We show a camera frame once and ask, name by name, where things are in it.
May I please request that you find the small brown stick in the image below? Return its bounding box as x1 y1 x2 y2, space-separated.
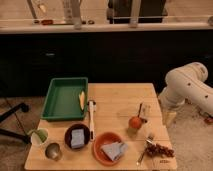
137 103 143 117

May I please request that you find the blue sponge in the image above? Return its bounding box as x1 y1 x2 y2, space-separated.
71 129 84 148

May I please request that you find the black office chair base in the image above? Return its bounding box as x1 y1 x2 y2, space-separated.
0 103 31 144

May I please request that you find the small metal cup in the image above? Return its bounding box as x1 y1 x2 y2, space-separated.
45 143 62 161

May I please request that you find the orange bowl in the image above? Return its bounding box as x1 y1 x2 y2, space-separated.
92 132 128 166

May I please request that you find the green plastic tray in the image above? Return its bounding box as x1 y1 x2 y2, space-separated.
41 77 88 121

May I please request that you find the dark brown bowl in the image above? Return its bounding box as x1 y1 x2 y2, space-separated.
64 124 90 150

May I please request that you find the bunch of red grapes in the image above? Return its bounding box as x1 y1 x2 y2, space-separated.
147 144 174 157

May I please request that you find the metal fork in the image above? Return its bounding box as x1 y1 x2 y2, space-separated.
136 133 155 166

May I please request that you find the yellow banana piece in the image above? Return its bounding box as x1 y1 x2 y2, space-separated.
79 91 85 110

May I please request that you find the blue-grey towel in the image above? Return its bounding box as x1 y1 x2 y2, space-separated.
101 142 128 161

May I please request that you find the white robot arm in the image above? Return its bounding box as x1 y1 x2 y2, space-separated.
158 62 213 126

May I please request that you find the green and white cup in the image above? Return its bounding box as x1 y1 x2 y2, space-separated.
29 128 48 147

